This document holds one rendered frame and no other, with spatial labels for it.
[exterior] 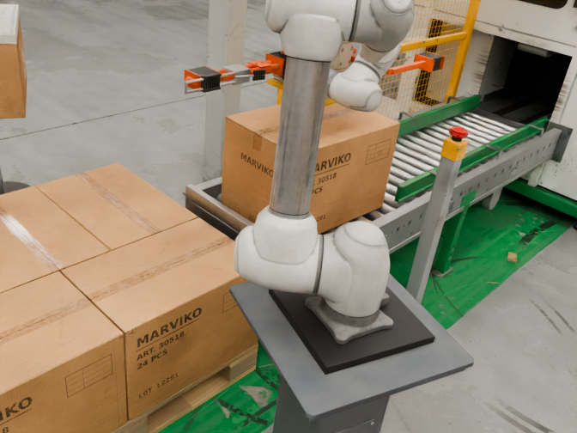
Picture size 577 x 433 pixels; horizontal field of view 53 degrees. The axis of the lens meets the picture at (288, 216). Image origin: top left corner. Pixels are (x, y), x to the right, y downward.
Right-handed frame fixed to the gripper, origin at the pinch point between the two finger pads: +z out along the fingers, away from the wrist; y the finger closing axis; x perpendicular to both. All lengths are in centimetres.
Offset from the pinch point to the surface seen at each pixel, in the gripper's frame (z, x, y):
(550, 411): -114, 60, 121
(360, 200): -20, 37, 58
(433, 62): -30, 52, -2
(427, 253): -51, 44, 70
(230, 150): 18.4, -3.4, 39.1
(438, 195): -49, 44, 44
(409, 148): 12, 127, 68
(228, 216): 9, -11, 62
